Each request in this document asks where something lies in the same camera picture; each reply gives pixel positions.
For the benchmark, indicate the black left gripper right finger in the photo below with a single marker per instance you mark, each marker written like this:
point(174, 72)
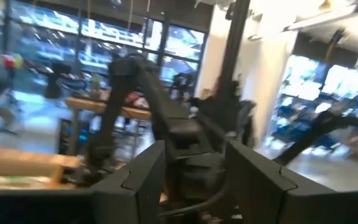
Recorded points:
point(259, 193)

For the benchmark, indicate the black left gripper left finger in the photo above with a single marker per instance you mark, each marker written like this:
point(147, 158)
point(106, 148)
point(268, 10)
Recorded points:
point(141, 189)

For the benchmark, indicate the green toothbrush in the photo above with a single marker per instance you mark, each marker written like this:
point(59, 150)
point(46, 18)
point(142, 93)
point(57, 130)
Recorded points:
point(14, 180)

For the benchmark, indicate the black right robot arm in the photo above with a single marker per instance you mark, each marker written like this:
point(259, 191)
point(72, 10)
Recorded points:
point(123, 93)

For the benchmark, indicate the person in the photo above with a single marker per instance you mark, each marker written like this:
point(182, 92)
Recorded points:
point(222, 109)

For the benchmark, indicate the black jointed stand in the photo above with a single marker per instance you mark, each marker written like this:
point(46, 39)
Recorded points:
point(322, 124)

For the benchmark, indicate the wooden desk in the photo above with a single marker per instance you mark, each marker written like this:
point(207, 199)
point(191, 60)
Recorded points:
point(98, 107)

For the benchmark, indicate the black printed box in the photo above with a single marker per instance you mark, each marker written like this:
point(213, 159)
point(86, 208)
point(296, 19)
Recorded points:
point(64, 137)

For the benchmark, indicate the blue storage rack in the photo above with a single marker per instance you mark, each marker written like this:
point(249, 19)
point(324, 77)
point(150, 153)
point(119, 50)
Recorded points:
point(300, 84)

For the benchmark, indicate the orange plastic bin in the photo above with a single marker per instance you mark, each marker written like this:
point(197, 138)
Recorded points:
point(20, 165)

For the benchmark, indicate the black office chair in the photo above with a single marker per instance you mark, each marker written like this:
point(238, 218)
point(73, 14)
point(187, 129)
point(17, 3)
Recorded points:
point(64, 81)

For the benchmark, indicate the black rig frame post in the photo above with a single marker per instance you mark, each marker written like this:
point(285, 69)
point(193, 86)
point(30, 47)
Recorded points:
point(238, 31)

